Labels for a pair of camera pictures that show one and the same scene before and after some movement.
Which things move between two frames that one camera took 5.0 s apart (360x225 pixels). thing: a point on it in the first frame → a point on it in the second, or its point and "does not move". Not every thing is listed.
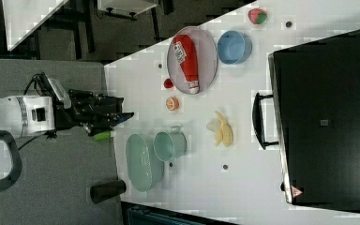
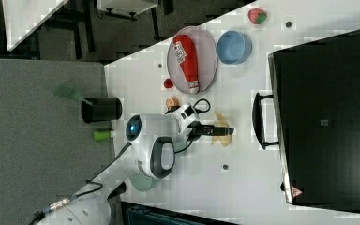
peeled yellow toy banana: [223, 131] does not move
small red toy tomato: [168, 83] does not move
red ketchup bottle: [185, 49] does not move
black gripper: [87, 107] → [199, 129]
